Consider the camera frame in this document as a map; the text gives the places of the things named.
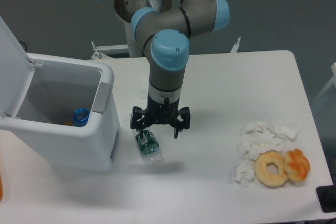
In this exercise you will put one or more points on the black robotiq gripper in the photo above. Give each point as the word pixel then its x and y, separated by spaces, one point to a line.
pixel 160 113

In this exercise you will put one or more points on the clear bottle with green label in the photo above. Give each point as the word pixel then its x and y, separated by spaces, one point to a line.
pixel 149 147

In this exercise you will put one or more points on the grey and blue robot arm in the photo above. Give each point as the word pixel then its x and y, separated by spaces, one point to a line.
pixel 163 38

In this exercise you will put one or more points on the blue bottle in bin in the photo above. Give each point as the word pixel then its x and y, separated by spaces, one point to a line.
pixel 80 117

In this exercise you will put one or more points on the white trash bin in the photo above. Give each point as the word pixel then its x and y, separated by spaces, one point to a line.
pixel 57 89

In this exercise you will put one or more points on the orange item in bin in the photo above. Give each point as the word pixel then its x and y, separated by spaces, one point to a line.
pixel 68 123

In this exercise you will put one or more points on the crumpled white tissue middle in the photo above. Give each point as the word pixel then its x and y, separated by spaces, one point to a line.
pixel 254 145

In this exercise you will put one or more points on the crumpled white tissue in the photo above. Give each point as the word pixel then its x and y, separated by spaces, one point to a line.
pixel 244 173
pixel 254 145
pixel 283 131

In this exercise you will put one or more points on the crumpled white tissue bottom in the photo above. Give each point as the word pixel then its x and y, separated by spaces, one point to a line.
pixel 244 173

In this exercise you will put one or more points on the crumpled white tissue top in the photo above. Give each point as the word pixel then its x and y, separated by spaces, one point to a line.
pixel 283 131

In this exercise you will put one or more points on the orange glazed twisted bun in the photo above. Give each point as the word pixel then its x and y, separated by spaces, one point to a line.
pixel 296 165

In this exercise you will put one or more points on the white trash bin lid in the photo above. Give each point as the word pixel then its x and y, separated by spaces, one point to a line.
pixel 17 71

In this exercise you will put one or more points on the orange object at left edge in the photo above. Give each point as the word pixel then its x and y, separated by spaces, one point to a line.
pixel 1 189

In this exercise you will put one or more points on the black device at table corner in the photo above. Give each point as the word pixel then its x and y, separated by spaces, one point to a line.
pixel 326 197

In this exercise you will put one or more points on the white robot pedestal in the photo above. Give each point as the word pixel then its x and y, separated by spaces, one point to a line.
pixel 131 37

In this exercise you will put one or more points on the plain ring doughnut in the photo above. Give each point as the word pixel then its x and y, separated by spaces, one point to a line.
pixel 269 169

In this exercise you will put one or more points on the white frame at right edge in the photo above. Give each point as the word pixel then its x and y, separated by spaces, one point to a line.
pixel 325 93

